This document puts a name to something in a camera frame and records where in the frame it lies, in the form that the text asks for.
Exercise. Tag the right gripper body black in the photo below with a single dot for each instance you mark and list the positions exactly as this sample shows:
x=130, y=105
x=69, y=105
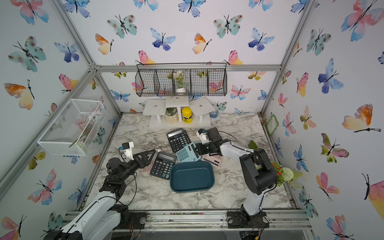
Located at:
x=205, y=148

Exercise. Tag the light blue calculator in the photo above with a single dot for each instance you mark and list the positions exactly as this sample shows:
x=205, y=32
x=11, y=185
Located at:
x=188, y=154

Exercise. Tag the flower bouquet pot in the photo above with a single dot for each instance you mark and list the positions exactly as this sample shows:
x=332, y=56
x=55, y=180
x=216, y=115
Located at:
x=287, y=175

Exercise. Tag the white wooden riser shelf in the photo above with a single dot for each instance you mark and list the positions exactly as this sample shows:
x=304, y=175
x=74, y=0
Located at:
x=156, y=109

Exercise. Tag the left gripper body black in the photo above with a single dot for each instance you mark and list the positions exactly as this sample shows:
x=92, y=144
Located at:
x=134, y=165

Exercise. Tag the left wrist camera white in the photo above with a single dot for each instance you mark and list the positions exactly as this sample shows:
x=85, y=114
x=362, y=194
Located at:
x=126, y=151

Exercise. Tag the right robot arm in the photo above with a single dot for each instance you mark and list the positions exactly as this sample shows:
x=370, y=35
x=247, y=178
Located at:
x=259, y=174

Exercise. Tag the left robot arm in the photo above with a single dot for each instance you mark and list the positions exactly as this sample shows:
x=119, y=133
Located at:
x=105, y=212

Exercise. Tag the yellow plastic jar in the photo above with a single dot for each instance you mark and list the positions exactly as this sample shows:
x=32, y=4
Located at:
x=187, y=115

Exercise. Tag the blue can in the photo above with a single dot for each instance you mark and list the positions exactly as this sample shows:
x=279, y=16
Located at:
x=213, y=114

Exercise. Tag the black calculator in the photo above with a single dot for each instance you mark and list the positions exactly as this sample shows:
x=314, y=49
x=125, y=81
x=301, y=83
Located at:
x=162, y=165
x=178, y=139

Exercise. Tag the small white flower pot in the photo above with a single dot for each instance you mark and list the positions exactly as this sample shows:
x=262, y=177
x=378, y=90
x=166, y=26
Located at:
x=178, y=77

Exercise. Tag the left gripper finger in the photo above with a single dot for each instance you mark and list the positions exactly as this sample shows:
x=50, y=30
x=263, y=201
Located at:
x=138, y=157
x=145, y=161

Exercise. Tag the aluminium front rail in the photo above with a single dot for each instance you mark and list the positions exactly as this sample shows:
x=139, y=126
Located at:
x=220, y=220

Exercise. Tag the dark teal storage tray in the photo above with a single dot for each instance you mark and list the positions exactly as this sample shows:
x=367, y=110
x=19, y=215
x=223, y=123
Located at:
x=192, y=177

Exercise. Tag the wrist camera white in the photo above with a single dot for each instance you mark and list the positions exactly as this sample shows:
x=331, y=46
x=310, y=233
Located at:
x=126, y=151
x=203, y=136

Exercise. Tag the white mesh wall basket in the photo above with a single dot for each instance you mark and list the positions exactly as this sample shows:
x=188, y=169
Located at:
x=78, y=125

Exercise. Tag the cream bubble plant pot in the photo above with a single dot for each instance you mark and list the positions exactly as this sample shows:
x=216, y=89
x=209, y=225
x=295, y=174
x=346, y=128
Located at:
x=171, y=115

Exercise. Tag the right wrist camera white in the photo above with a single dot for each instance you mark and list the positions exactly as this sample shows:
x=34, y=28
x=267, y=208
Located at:
x=203, y=136

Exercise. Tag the black wire wall basket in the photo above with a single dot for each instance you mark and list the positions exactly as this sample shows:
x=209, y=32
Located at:
x=201, y=80

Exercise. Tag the green framed card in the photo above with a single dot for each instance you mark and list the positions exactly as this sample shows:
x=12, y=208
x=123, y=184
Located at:
x=272, y=124

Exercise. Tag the pink calculator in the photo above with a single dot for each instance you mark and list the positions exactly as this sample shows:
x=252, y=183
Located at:
x=214, y=160
x=147, y=169

